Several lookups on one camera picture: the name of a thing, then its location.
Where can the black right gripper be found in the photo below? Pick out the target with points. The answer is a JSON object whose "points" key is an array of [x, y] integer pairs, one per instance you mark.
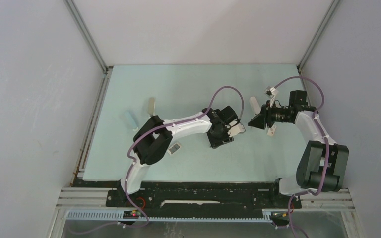
{"points": [[259, 121]]}

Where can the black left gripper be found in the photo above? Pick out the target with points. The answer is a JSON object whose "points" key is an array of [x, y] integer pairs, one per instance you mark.
{"points": [[215, 143]]}

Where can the staple box tray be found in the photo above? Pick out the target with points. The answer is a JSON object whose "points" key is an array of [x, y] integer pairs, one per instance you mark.
{"points": [[173, 148]]}

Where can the beige stapler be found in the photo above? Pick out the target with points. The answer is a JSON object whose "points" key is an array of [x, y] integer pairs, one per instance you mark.
{"points": [[151, 107]]}

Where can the light blue white stapler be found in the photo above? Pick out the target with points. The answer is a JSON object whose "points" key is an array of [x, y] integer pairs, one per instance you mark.
{"points": [[131, 121]]}

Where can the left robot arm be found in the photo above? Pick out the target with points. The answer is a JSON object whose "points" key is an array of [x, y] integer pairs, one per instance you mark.
{"points": [[153, 140]]}

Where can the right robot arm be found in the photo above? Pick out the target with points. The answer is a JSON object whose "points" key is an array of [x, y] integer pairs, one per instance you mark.
{"points": [[323, 163]]}

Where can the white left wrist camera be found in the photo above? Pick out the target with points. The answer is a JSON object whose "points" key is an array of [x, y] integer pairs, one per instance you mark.
{"points": [[235, 128]]}

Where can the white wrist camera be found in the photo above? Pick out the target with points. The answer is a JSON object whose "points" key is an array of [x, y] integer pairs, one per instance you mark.
{"points": [[235, 128], [271, 92]]}

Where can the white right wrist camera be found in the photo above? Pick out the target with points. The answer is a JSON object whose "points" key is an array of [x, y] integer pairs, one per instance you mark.
{"points": [[271, 92]]}

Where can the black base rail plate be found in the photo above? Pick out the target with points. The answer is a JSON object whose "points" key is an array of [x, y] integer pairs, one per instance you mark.
{"points": [[203, 199]]}

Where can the grey cable duct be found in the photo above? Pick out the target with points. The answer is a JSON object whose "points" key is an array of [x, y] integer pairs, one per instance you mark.
{"points": [[119, 215]]}

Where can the aluminium frame rail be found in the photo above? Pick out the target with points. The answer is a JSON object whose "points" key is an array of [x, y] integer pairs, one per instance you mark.
{"points": [[87, 36]]}

